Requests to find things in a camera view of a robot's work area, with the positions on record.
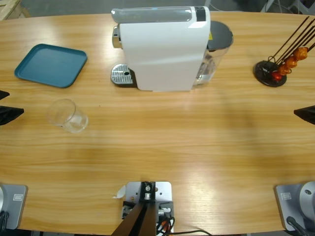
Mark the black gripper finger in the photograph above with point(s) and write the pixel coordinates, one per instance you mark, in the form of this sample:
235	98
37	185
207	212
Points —
307	114
2	94
8	115

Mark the clear glass cup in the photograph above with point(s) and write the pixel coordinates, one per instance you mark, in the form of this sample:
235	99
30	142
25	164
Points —
73	123

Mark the grey coffee machine lever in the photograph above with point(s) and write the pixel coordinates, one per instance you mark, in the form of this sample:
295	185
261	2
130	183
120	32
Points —
152	14

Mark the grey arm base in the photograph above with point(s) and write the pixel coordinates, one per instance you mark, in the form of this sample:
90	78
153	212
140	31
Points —
286	206
14	206

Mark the red coffee capsule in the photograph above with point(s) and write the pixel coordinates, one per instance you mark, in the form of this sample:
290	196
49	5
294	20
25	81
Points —
276	75

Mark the white capsule coffee machine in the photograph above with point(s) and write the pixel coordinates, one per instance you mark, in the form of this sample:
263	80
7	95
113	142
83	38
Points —
160	54

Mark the teal plastic tray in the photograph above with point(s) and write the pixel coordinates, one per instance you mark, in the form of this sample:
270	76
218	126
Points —
49	64

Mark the black capsule holder with rods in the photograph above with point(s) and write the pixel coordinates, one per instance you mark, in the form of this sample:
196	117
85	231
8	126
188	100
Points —
262	71

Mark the wooden pallet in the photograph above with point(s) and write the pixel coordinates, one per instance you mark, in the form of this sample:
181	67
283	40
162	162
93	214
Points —
9	7

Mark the clear water tank dark lid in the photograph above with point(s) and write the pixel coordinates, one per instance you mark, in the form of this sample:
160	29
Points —
220	34

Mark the metal drip tray grate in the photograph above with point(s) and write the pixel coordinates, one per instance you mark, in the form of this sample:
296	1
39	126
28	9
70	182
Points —
121	73

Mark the white tape scrap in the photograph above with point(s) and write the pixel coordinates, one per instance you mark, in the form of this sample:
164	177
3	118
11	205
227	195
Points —
120	193

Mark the white metal frame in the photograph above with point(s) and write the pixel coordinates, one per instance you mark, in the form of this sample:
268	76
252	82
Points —
268	5

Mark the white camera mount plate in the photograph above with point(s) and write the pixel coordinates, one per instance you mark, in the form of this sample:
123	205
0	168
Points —
163	189

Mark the black bracket with bolts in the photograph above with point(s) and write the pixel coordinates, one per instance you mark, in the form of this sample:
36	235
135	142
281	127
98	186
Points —
168	204

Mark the dark brown camera post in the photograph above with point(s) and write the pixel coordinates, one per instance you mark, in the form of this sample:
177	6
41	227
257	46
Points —
137	221

